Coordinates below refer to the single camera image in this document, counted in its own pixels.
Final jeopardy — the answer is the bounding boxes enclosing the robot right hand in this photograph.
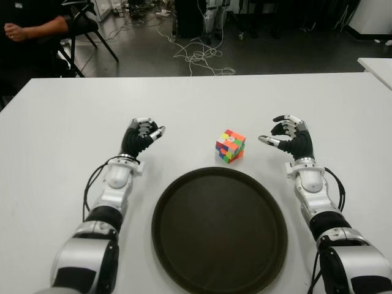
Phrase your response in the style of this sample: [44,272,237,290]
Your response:
[258,114,315,162]

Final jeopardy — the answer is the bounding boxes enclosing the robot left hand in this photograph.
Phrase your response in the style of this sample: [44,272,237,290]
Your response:
[121,116,167,160]

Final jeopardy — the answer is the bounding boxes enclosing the multicolour Rubik's cube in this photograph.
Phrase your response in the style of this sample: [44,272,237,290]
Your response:
[215,129,247,165]

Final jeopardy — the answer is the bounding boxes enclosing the round dark brown plate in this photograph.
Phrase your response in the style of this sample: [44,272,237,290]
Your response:
[151,166,288,294]

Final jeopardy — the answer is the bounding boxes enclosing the white side table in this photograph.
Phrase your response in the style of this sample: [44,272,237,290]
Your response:
[357,57,392,91]

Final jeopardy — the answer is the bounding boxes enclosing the black metal chair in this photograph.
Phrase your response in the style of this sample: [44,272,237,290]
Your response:
[61,0,119,77]

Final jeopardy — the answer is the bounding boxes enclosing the black cabinet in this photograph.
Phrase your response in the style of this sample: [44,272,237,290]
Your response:
[175,0,205,38]

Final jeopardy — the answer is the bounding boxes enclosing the white humanoid robot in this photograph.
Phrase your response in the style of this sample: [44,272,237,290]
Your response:
[204,0,227,43]

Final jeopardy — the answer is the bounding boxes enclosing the white cabinet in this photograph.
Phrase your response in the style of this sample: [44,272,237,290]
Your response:
[347,0,392,42]

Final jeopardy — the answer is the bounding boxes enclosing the seated person black shirt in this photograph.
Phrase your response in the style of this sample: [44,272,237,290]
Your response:
[0,0,74,104]

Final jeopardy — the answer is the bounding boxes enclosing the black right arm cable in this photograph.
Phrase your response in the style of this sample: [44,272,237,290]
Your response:
[324,167,347,214]

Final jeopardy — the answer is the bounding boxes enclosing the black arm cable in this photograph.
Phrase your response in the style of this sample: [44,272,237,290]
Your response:
[83,156,141,221]
[324,167,347,214]

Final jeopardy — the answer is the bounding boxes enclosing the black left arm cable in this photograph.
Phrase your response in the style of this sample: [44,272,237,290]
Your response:
[83,156,141,221]

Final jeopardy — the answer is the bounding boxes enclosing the tangled white floor cable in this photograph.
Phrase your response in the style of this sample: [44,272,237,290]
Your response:
[156,24,236,77]

